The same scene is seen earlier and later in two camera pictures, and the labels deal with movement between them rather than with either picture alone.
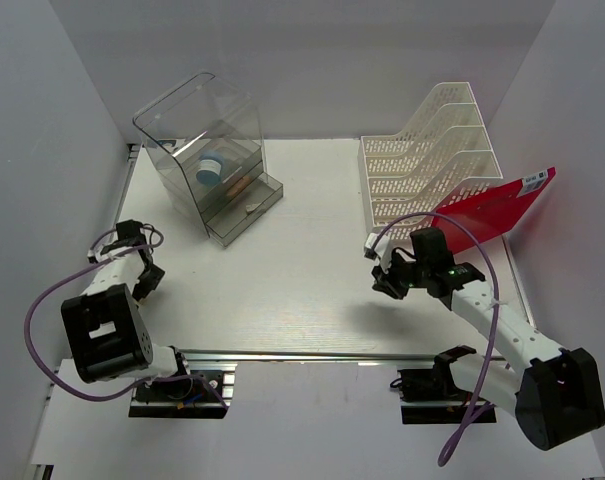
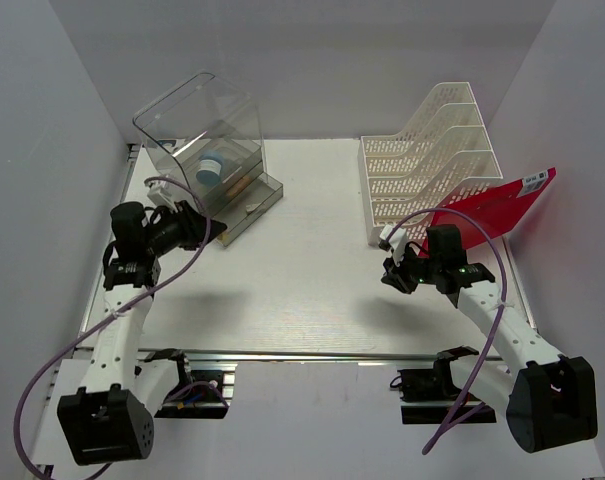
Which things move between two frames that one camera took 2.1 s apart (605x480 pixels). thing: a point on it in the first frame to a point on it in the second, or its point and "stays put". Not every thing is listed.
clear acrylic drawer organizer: [206, 148] stays put
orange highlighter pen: [239, 186] stays put
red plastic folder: [493, 210] stays put
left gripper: [153, 278] to [191, 223]
